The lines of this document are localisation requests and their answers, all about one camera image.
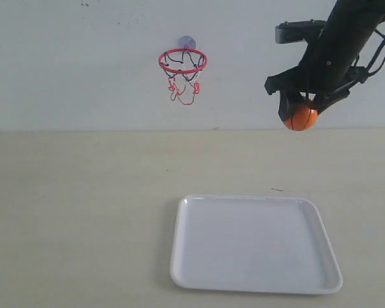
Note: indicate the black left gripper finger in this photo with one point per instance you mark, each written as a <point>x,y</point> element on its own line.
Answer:
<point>289,103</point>

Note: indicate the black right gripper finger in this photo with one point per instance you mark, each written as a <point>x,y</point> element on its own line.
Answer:
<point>320,102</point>

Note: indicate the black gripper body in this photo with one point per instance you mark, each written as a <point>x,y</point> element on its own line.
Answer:
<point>327,64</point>

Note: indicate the small orange basketball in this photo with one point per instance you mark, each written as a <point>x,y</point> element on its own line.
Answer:
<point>302,119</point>

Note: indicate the red mini basketball hoop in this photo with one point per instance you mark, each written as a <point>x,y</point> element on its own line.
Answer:
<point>182,67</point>

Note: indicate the clear suction cup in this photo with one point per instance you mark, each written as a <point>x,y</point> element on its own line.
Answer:
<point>186,42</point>

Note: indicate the white plastic tray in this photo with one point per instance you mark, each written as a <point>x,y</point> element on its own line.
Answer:
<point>252,244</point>

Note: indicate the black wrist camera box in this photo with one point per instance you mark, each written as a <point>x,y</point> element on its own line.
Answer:
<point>290,32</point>

